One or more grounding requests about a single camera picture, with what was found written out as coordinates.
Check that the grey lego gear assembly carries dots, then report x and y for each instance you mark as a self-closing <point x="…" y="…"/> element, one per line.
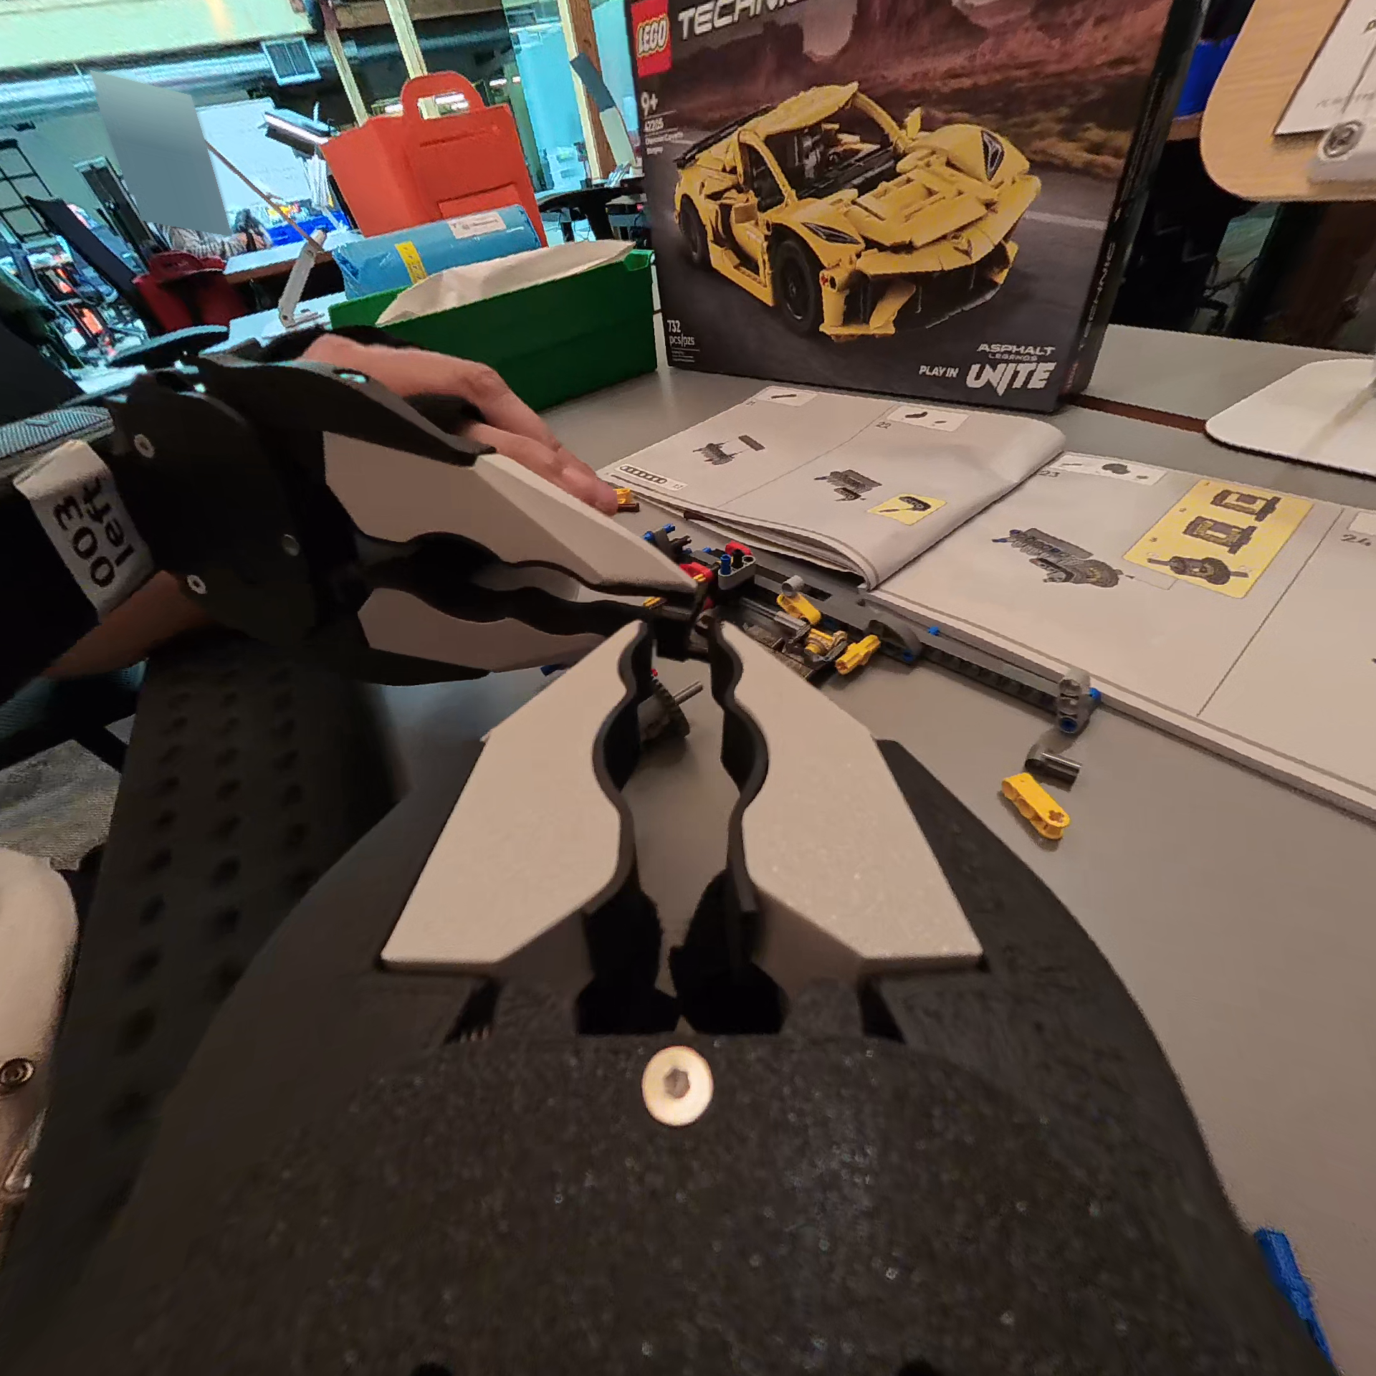
<point x="671" y="716"/>

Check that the yellow car lego set box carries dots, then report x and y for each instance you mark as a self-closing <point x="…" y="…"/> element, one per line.
<point x="916" y="217"/>

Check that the black perforated foam pad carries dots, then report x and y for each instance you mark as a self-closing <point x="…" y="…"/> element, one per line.
<point x="235" y="808"/>

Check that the dark grey lego elbow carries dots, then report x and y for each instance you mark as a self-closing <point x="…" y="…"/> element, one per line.
<point x="1054" y="751"/>

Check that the wooden document stand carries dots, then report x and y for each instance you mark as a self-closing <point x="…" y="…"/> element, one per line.
<point x="1269" y="143"/>

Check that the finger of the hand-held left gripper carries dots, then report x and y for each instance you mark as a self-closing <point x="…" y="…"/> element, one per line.
<point x="534" y="530"/>
<point x="485" y="636"/>

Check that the red office chair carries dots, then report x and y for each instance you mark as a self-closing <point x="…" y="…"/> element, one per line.
<point x="182" y="291"/>

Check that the yellow lego connector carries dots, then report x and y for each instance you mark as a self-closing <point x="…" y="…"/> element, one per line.
<point x="1035" y="804"/>

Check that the blue plastic bin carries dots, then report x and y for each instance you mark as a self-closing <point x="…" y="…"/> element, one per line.
<point x="1289" y="1292"/>

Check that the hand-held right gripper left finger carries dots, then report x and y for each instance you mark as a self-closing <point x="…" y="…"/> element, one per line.
<point x="514" y="850"/>

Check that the person's left hand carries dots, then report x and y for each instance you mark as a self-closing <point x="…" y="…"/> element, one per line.
<point x="494" y="419"/>

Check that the blue wrapped roll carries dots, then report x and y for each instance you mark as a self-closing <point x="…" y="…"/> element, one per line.
<point x="441" y="253"/>

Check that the white desk lamp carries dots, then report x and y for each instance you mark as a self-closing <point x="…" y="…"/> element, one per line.
<point x="296" y="284"/>

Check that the lego instruction booklet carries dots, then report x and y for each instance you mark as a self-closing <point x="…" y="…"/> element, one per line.
<point x="1075" y="538"/>

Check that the person's white shirt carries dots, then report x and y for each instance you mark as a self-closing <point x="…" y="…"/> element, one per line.
<point x="32" y="992"/>

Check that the green plastic bin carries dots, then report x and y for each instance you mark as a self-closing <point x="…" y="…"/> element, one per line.
<point x="534" y="334"/>

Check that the long lego chassis assembly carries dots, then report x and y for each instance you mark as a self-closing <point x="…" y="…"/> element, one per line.
<point x="860" y="636"/>

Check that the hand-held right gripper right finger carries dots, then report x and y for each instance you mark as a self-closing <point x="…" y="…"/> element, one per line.
<point x="852" y="850"/>

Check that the white paper bag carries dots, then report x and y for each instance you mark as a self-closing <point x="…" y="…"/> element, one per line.
<point x="505" y="277"/>

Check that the printed instruction sheet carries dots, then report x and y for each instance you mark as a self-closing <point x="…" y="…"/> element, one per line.
<point x="1333" y="74"/>

